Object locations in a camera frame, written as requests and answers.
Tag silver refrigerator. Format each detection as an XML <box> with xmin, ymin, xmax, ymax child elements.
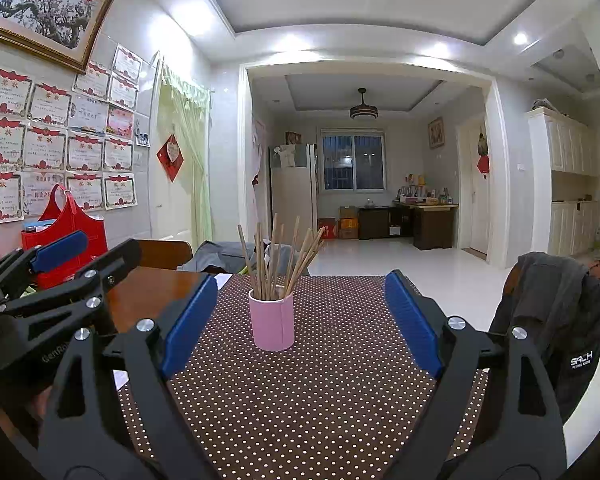
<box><xmin>269</xmin><ymin>142</ymin><xmax>318</xmax><ymax>261</ymax></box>

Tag assorted desk items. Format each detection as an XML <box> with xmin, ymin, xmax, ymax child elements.
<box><xmin>395</xmin><ymin>173</ymin><xmax>456</xmax><ymax>205</ymax></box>

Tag wall of award certificates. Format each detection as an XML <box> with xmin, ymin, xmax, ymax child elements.
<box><xmin>0</xmin><ymin>44</ymin><xmax>143</xmax><ymax>226</ymax></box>

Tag light green curtain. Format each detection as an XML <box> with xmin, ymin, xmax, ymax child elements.
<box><xmin>160</xmin><ymin>62</ymin><xmax>215</xmax><ymax>251</ymax></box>

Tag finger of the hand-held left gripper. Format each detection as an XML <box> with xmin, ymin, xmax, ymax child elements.
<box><xmin>0</xmin><ymin>230</ymin><xmax>90</xmax><ymax>306</ymax></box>
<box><xmin>0</xmin><ymin>238</ymin><xmax>142</xmax><ymax>336</ymax></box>

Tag barred window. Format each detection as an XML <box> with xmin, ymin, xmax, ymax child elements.
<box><xmin>321</xmin><ymin>132</ymin><xmax>386</xmax><ymax>192</ymax></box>

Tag red tote bag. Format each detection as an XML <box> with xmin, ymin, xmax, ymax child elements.
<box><xmin>21</xmin><ymin>183</ymin><xmax>109</xmax><ymax>283</ymax></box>

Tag framed blossom picture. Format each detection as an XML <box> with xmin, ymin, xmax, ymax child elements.
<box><xmin>0</xmin><ymin>0</ymin><xmax>116</xmax><ymax>75</ymax></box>

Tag red hanging door ornament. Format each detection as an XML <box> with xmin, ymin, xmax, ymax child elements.
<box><xmin>476</xmin><ymin>130</ymin><xmax>491</xmax><ymax>175</ymax></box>

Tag dark ceiling fan lamp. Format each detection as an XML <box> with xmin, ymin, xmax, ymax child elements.
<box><xmin>350</xmin><ymin>88</ymin><xmax>378</xmax><ymax>121</ymax></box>

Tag white door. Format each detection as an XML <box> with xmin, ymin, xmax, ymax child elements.
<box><xmin>455</xmin><ymin>112</ymin><xmax>491</xmax><ymax>261</ymax></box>

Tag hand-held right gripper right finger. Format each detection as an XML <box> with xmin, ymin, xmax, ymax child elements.
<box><xmin>383</xmin><ymin>269</ymin><xmax>567</xmax><ymax>480</ymax></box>

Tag brown polka-dot tablecloth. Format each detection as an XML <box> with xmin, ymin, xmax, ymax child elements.
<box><xmin>117</xmin><ymin>274</ymin><xmax>491</xmax><ymax>480</ymax></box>

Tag framed wall picture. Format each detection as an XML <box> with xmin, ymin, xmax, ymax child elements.
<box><xmin>427</xmin><ymin>116</ymin><xmax>444</xmax><ymax>150</ymax></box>

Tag red diamond wall decoration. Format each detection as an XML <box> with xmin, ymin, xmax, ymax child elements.
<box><xmin>156</xmin><ymin>133</ymin><xmax>185</xmax><ymax>182</ymax></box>

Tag dark wooden desk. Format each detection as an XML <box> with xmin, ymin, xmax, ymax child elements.
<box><xmin>357</xmin><ymin>201</ymin><xmax>459</xmax><ymax>251</ymax></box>

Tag pink cup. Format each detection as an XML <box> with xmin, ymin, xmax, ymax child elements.
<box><xmin>248</xmin><ymin>287</ymin><xmax>296</xmax><ymax>352</ymax></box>

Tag dark grey jacket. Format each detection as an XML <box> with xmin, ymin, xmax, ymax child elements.
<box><xmin>487</xmin><ymin>251</ymin><xmax>600</xmax><ymax>423</ymax></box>

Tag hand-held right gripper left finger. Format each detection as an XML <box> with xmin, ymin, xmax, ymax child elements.
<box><xmin>39</xmin><ymin>274</ymin><xmax>220</xmax><ymax>480</ymax></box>

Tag white tall cabinet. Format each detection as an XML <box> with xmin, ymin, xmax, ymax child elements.
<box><xmin>526</xmin><ymin>107</ymin><xmax>600</xmax><ymax>268</ymax></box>

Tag bunch of wooden chopsticks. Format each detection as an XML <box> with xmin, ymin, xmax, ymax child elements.
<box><xmin>236</xmin><ymin>212</ymin><xmax>327</xmax><ymax>301</ymax></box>

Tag wooden chair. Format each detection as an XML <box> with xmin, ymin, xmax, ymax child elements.
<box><xmin>130</xmin><ymin>239</ymin><xmax>194</xmax><ymax>271</ymax></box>
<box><xmin>502</xmin><ymin>259</ymin><xmax>600</xmax><ymax>341</ymax></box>

